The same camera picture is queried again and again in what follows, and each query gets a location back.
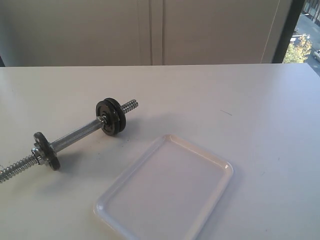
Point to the chrome spinlock collar nut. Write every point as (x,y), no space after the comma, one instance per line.
(40,156)

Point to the white cabinet doors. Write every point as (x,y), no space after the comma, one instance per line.
(139,32)

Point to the chrome threaded dumbbell bar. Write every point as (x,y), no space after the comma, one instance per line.
(60,144)

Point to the white plastic tray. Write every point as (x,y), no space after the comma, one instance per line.
(166,194)

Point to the black weight plate left end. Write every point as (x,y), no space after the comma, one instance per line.
(48,155)

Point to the black weight plate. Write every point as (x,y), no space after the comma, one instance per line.
(122,121)

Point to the black weight plate right end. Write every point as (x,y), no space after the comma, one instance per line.
(106,112)

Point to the black window frame post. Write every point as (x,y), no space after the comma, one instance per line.
(291,20)

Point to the black weight plate end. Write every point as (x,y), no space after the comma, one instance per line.
(48,155)
(106,112)

